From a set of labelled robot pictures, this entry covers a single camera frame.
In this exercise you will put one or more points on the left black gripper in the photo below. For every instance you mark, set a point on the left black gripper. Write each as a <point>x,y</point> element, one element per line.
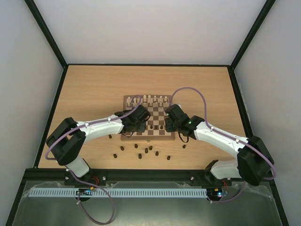
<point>142,128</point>

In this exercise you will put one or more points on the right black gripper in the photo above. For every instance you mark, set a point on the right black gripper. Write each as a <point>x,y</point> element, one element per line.
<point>169,125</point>

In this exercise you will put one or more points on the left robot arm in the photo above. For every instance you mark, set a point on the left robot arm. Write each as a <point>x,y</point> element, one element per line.
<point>66,141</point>

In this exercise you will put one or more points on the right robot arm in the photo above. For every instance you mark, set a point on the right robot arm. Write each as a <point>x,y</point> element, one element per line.
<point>252,160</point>

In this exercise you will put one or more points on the wooden chess board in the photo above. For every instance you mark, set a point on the wooden chess board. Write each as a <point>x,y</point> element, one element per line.
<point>157,117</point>

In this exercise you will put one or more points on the black aluminium frame rail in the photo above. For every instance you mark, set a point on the black aluminium frame rail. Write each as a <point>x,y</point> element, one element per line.
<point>106,176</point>

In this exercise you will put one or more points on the white slotted cable duct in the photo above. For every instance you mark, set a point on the white slotted cable duct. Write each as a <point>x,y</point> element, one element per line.
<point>121,192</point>

